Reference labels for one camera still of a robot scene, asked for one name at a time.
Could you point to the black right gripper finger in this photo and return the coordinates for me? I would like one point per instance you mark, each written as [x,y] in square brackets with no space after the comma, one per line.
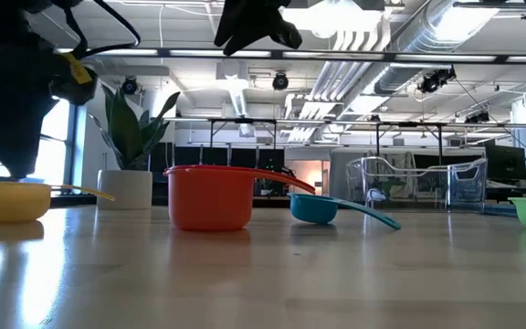
[286,34]
[238,27]

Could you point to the yellow measuring cup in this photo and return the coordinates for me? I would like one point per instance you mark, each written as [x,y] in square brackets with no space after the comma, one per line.
[7,201]

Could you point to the teal measuring cup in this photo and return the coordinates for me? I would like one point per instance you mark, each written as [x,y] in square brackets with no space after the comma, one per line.
[313,209]

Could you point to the large red measuring cup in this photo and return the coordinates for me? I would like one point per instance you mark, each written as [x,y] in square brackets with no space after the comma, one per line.
[208,205]

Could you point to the clear plastic basket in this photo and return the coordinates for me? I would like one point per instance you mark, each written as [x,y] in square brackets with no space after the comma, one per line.
[466,187]

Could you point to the black ceiling spotlight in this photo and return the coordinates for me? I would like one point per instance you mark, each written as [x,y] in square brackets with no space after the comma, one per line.
[280,81]
[129,86]

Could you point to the white ceiling light fixture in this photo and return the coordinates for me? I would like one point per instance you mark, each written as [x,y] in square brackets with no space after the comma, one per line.
[331,18]

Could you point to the long overhead light bar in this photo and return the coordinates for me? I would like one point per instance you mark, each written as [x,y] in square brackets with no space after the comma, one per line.
[336,56]

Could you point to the green snake plant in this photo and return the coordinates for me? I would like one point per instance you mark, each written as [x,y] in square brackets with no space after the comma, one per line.
[126,132]

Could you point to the white plant pot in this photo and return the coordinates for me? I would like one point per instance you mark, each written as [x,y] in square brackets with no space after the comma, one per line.
[124,189]

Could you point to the black partition panels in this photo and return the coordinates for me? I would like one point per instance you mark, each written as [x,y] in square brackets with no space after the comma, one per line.
[185,157]

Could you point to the black track light cluster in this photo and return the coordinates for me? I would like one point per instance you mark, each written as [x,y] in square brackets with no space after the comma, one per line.
[434,81]
[476,118]

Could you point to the black monitor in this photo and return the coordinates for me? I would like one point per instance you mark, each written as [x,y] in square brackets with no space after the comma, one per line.
[505,162]

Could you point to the blue flat mat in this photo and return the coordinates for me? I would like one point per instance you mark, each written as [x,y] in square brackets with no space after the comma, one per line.
[500,210]

